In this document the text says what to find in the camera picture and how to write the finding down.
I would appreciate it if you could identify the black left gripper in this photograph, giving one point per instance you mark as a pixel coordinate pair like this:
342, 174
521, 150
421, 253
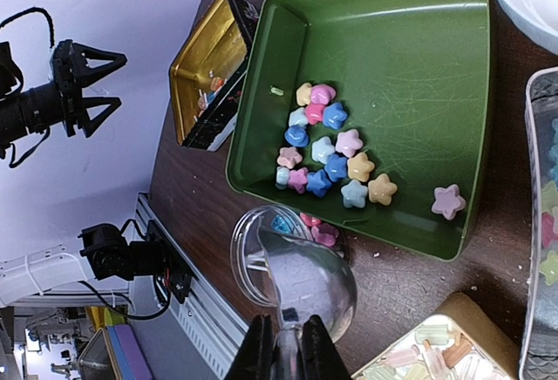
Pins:
61, 100

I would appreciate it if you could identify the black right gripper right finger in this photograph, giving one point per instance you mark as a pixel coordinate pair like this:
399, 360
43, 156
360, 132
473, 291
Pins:
321, 361

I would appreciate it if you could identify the blue purple box outside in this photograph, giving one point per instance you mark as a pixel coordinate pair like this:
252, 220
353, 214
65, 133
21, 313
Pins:
113, 353

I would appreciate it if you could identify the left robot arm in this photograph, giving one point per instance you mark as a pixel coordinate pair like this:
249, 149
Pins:
63, 188

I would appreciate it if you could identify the cream tin of popsicle candies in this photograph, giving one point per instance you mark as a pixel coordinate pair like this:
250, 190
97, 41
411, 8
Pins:
457, 341

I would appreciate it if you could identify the pink tin of star candies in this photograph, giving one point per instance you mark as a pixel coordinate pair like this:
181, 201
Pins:
539, 344

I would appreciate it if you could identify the metal scoop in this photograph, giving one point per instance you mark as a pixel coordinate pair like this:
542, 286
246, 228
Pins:
330, 294

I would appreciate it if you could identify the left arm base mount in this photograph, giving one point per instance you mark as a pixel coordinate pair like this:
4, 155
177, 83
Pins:
156, 256

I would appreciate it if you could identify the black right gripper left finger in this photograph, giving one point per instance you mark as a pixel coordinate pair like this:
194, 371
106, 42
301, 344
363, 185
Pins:
255, 357

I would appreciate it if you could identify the clear plastic jar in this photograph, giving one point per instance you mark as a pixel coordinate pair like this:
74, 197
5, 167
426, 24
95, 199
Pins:
272, 244

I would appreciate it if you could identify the green tray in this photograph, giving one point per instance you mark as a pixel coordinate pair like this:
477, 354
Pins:
414, 76

